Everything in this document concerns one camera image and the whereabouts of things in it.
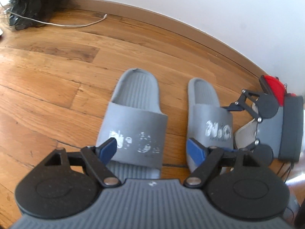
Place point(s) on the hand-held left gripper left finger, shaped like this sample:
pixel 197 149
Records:
pixel 109 148

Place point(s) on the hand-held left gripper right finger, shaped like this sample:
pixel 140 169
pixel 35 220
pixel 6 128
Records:
pixel 195 151

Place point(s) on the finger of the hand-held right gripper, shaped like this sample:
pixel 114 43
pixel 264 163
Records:
pixel 240 105
pixel 250 146

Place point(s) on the light grey slide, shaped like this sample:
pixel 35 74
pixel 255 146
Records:
pixel 245 136

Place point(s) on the dark grey slide white print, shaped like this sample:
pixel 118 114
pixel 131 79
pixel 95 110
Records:
pixel 205 114

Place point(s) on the red plush slipper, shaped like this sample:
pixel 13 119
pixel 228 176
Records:
pixel 274 85

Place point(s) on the dark grey slide faded print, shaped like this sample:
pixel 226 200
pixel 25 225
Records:
pixel 135 114

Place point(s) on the white flat scale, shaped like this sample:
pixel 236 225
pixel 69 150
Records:
pixel 1 33

